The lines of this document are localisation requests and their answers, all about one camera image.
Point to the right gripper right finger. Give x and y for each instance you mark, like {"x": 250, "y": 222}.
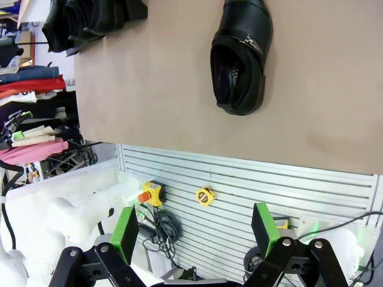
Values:
{"x": 269, "y": 233}

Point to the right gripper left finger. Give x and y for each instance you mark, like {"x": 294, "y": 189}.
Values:
{"x": 122, "y": 236}

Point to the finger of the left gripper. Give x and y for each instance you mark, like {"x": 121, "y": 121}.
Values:
{"x": 26, "y": 115}
{"x": 17, "y": 136}

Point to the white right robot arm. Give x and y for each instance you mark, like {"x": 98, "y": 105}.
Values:
{"x": 350, "y": 242}

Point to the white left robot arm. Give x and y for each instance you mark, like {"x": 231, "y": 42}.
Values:
{"x": 74, "y": 215}

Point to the yellow emergency stop box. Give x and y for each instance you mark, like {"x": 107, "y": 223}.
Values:
{"x": 282, "y": 223}
{"x": 154, "y": 192}

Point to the black folded garment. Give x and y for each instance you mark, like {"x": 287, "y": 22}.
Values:
{"x": 45, "y": 110}

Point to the white printed garment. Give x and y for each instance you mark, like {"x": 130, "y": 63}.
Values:
{"x": 18, "y": 97}

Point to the pink garment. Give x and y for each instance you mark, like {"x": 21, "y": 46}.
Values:
{"x": 36, "y": 152}

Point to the red garment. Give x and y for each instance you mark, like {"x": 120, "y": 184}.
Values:
{"x": 36, "y": 84}

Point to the blue denim garment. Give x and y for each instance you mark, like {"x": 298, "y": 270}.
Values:
{"x": 30, "y": 73}

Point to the yellow tape measure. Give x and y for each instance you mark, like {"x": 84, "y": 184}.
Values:
{"x": 206, "y": 196}

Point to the small brown cardboard box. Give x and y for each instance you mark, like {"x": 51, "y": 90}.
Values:
{"x": 25, "y": 37}

